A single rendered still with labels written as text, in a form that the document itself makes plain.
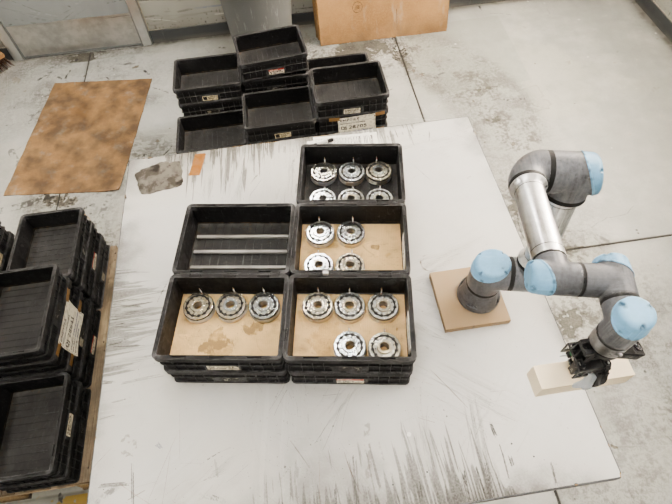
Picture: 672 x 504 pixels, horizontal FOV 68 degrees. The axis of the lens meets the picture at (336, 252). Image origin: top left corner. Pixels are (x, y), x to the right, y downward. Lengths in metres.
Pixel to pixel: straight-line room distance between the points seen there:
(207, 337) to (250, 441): 0.36
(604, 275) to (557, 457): 0.76
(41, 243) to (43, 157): 1.15
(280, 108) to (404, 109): 0.96
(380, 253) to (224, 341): 0.62
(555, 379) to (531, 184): 0.49
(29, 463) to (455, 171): 2.12
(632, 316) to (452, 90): 2.86
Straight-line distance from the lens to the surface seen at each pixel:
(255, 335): 1.67
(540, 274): 1.12
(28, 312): 2.48
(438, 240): 2.00
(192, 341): 1.72
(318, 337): 1.64
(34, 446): 2.48
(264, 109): 3.06
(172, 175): 2.34
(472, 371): 1.77
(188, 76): 3.42
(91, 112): 4.05
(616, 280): 1.18
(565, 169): 1.43
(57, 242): 2.79
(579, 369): 1.28
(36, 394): 2.55
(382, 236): 1.83
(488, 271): 1.66
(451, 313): 1.82
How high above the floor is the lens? 2.33
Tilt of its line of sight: 57 degrees down
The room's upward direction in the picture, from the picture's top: 4 degrees counter-clockwise
